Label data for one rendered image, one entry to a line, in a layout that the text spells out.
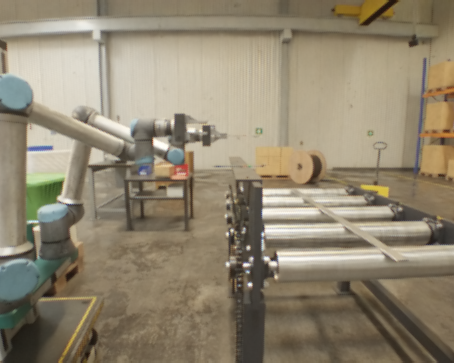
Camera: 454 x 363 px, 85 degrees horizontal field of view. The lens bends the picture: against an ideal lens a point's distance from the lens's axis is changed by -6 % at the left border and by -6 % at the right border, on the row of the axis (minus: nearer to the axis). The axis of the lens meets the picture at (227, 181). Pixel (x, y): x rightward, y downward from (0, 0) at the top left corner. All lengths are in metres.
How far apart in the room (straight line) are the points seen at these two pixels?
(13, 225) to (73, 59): 12.65
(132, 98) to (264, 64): 5.76
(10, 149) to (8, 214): 0.21
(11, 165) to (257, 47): 11.54
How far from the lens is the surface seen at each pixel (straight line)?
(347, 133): 12.68
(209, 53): 12.01
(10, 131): 1.05
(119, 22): 12.46
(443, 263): 1.20
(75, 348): 1.60
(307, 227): 1.25
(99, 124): 1.55
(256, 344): 1.09
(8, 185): 1.05
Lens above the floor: 1.30
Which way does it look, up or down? 9 degrees down
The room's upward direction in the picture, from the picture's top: straight up
